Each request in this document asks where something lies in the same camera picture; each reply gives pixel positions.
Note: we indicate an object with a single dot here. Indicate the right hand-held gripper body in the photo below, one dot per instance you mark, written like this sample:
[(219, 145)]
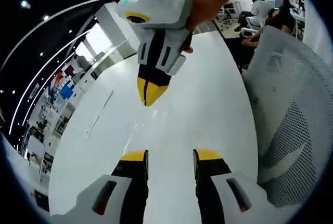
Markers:
[(158, 3)]

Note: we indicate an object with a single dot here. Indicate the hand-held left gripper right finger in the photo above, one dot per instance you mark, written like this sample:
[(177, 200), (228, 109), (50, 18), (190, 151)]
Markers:
[(216, 182)]

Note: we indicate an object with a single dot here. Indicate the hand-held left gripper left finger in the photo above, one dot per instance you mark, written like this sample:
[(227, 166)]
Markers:
[(130, 182)]

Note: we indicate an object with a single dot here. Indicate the clear resealable plastic bag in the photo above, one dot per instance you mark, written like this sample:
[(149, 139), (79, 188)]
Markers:
[(139, 130)]

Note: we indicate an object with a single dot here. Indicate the person's right hand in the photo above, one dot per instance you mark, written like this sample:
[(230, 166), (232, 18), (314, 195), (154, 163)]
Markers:
[(187, 44)]

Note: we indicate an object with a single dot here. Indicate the white swivel chair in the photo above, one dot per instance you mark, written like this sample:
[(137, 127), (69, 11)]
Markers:
[(251, 26), (229, 13)]

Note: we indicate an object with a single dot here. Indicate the blue box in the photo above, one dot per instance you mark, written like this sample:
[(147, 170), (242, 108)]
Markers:
[(66, 91)]

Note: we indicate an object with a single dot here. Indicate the white mesh office chair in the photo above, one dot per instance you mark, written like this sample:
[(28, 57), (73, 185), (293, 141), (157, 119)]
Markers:
[(288, 104)]

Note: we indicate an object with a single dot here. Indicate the red blue wall banner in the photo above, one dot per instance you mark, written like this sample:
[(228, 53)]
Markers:
[(57, 78)]

